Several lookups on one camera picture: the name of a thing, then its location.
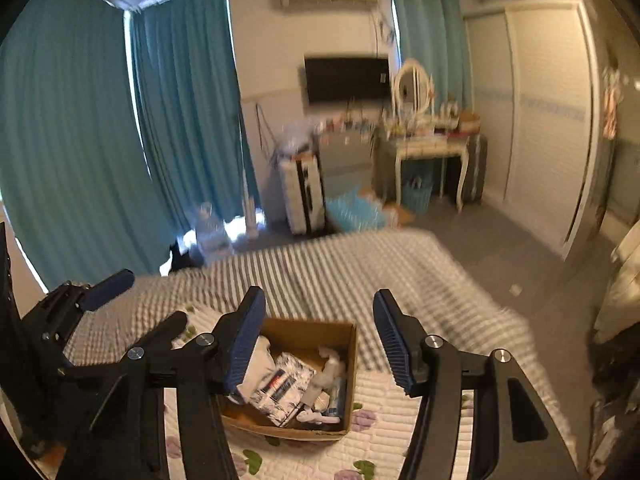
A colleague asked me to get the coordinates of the floral tissue pack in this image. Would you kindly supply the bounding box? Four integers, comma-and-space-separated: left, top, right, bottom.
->
250, 352, 317, 427

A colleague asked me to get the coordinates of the white plush with green ring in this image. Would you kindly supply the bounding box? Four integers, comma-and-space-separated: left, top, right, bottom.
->
296, 347, 346, 425

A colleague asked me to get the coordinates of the brown cardboard box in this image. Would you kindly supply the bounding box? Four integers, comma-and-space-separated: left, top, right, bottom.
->
221, 318, 358, 442

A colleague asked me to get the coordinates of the clear water jug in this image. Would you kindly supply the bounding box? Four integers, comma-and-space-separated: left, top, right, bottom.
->
192, 202, 233, 263

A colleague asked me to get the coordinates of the teal curtain left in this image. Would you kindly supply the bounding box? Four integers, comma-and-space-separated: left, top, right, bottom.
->
1, 0, 172, 287

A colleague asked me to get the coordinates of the teal curtain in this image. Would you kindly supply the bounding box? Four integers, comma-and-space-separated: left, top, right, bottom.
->
393, 0, 472, 108
129, 0, 259, 235
1, 0, 172, 287

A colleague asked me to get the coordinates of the white clothes pile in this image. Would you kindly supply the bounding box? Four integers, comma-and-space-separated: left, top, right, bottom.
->
593, 222, 640, 344

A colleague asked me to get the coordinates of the white suitcase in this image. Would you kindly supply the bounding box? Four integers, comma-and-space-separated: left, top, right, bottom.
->
278, 155, 326, 235

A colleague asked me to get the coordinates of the blue plastic bag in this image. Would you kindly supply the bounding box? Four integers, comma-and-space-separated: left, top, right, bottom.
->
326, 188, 387, 233

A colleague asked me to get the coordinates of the clear plastic bag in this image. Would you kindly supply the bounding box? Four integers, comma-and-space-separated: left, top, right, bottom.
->
277, 119, 314, 157

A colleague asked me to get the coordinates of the grey mini fridge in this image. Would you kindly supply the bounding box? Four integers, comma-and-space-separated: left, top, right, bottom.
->
314, 130, 373, 198

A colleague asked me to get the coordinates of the teal storage basket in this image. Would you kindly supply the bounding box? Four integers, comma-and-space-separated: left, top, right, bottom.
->
401, 176, 433, 216

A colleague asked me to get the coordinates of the teal curtain middle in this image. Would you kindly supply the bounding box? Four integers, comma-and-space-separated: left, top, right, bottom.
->
129, 0, 259, 235

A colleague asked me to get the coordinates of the dark suitcase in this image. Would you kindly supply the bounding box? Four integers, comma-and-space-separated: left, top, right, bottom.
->
461, 133, 488, 205

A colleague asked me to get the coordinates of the white dressing table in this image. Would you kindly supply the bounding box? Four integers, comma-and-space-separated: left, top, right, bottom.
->
380, 134, 470, 212

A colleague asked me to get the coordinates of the white oval vanity mirror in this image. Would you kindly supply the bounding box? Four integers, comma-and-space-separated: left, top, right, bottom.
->
392, 58, 435, 119

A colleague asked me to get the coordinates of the white louvered wardrobe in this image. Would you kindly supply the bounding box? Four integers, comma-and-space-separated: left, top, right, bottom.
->
464, 0, 601, 258

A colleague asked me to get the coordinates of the pink hanging garment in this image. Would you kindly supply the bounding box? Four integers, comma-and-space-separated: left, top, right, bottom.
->
603, 66, 623, 141

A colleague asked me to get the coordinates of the teal curtain right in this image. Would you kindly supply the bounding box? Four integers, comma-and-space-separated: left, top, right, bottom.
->
393, 0, 472, 108

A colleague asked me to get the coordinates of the black wall television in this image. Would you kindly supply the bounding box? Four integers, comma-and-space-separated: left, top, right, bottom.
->
304, 55, 392, 104

